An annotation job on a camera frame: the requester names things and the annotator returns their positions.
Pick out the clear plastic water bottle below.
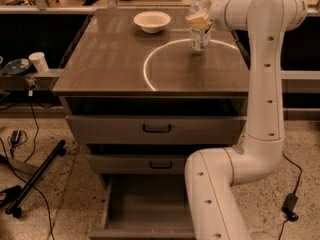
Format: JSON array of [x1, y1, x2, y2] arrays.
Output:
[[188, 0, 211, 52]]

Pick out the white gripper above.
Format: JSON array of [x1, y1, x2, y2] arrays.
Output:
[[186, 0, 250, 31]]

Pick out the grey drawer cabinet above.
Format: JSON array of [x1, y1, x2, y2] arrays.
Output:
[[52, 7, 260, 240]]

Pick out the drawer with black handle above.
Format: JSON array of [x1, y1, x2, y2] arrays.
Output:
[[86, 154, 188, 175], [66, 115, 246, 145]]

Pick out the dark blue bowl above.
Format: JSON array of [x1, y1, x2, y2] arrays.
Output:
[[3, 58, 31, 76]]

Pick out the middle drawer with black handle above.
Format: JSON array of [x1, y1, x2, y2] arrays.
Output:
[[86, 154, 188, 175]]

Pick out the top drawer with black handle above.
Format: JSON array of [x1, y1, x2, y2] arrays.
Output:
[[66, 115, 246, 145]]

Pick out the black power adapter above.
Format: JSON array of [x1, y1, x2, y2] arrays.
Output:
[[282, 193, 298, 222], [9, 130, 21, 146]]

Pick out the black cable left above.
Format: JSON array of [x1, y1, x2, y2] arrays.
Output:
[[0, 89, 56, 240]]

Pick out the open bottom drawer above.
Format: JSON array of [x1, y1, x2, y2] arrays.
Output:
[[89, 174, 195, 240]]

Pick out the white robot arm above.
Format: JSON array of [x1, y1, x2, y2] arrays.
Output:
[[185, 0, 308, 240]]

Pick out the black power adapter right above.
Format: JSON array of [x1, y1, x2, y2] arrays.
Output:
[[282, 193, 298, 222]]

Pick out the white paper cup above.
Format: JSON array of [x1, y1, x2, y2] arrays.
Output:
[[29, 52, 49, 73]]

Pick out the black power adapter left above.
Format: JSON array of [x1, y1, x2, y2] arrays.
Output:
[[9, 130, 21, 146]]

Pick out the white paper bowl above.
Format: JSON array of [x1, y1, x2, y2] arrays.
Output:
[[133, 11, 171, 34]]

